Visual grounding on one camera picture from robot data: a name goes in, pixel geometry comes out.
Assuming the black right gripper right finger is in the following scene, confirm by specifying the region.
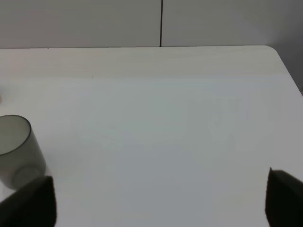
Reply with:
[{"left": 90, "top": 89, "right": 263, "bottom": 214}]
[{"left": 265, "top": 169, "right": 303, "bottom": 227}]

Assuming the translucent grey plastic cup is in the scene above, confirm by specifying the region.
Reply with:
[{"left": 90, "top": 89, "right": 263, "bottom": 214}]
[{"left": 0, "top": 115, "right": 46, "bottom": 190}]

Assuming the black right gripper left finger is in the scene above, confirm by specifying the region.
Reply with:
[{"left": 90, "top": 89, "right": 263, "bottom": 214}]
[{"left": 0, "top": 176, "right": 57, "bottom": 227}]

